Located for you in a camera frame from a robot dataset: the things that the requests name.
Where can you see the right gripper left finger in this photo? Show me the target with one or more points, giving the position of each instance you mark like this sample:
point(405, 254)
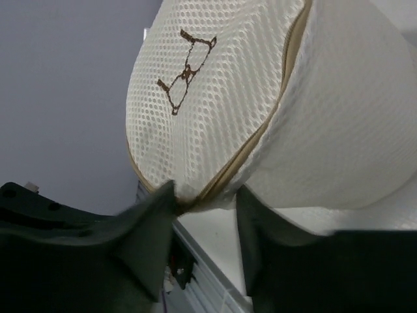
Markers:
point(56, 258)

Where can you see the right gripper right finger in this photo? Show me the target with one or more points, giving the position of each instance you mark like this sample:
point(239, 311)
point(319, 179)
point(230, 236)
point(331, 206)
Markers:
point(288, 269)

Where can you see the aluminium rail frame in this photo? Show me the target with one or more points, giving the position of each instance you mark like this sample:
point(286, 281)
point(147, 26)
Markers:
point(204, 270)

